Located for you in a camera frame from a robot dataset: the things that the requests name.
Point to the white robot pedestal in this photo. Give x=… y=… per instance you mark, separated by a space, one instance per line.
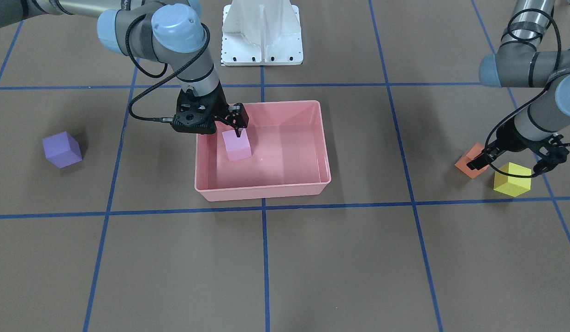
x=261 y=33

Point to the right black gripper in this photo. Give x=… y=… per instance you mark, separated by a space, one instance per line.
x=220 y=109

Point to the pink foam block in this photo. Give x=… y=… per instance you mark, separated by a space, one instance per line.
x=237 y=147

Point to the orange foam block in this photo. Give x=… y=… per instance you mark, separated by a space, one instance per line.
x=469 y=156

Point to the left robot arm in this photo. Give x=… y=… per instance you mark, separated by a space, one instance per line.
x=530 y=56

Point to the yellow foam block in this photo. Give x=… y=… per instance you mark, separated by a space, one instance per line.
x=512 y=186

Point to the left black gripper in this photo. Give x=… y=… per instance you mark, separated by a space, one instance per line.
x=517 y=139

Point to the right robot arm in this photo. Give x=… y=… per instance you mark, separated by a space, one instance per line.
x=164 y=39

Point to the pink plastic bin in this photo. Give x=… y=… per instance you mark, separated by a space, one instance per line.
x=289 y=155

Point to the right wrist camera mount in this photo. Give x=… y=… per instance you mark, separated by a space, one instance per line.
x=184 y=119

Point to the purple foam block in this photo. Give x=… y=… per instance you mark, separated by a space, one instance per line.
x=62 y=150

